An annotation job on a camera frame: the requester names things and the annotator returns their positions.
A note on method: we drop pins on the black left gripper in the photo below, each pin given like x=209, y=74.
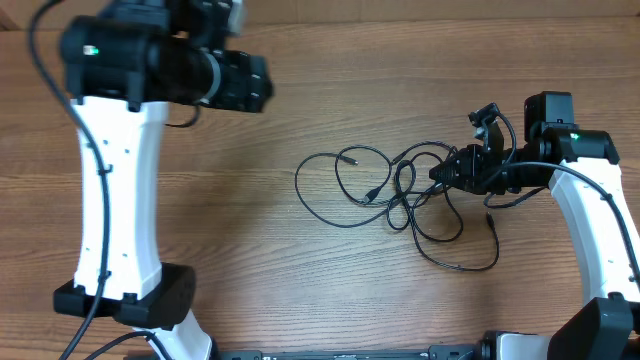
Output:
x=245, y=90

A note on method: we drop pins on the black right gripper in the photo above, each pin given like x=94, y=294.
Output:
x=470, y=163

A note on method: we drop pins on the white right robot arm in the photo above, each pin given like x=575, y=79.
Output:
x=581, y=170

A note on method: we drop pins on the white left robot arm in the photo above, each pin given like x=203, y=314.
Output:
x=124, y=67

